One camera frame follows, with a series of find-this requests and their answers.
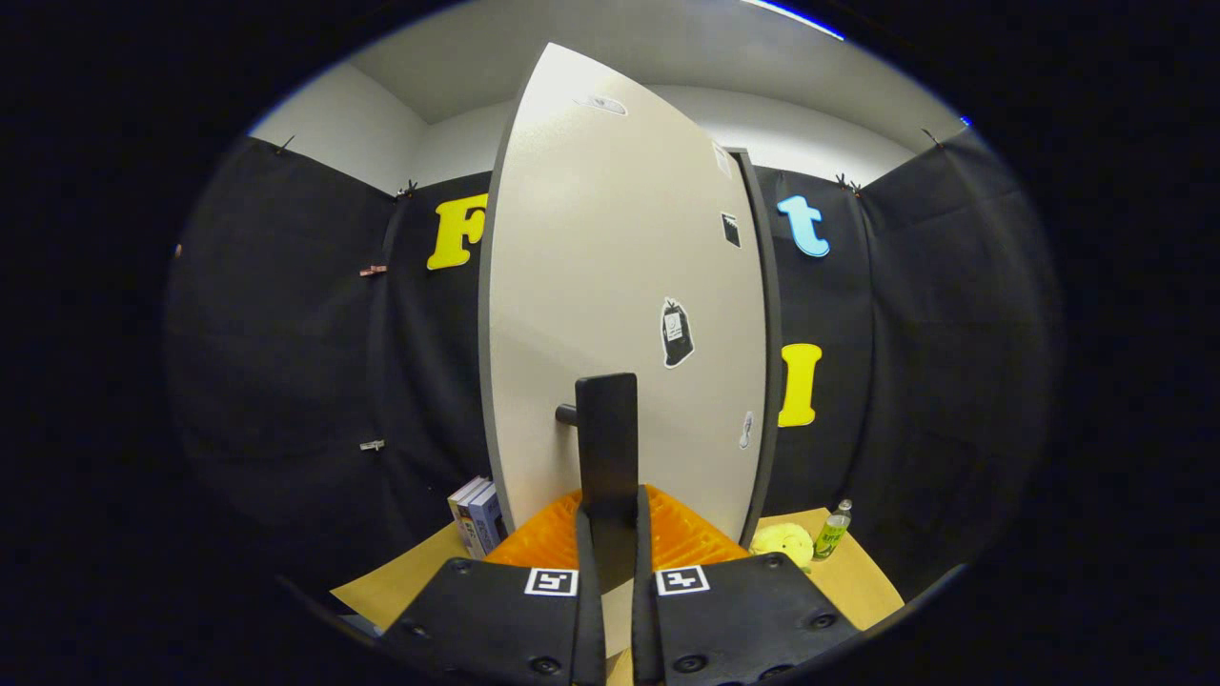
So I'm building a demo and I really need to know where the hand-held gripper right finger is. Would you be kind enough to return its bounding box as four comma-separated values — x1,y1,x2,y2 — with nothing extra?
629,483,861,686

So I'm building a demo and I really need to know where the black backdrop cloth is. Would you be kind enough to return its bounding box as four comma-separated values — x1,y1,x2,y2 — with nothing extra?
162,127,1065,611

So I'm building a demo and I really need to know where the blue book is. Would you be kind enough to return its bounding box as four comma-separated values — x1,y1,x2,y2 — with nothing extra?
469,481,508,556

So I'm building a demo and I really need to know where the long ceiling light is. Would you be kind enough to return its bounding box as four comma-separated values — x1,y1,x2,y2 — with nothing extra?
742,0,846,42

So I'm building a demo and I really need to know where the white book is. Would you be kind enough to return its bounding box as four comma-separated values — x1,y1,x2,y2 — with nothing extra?
447,475,489,559

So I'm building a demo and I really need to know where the beige shoe cabinet door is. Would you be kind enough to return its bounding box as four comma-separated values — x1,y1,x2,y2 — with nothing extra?
478,42,769,658

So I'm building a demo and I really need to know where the yellow plush toy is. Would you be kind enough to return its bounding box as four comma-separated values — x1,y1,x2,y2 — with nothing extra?
749,521,817,572

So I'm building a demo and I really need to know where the dark grey shoe cabinet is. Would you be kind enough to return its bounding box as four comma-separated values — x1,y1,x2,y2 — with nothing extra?
726,147,785,551

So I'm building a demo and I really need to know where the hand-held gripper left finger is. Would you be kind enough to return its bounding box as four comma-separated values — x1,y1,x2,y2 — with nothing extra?
381,489,608,686

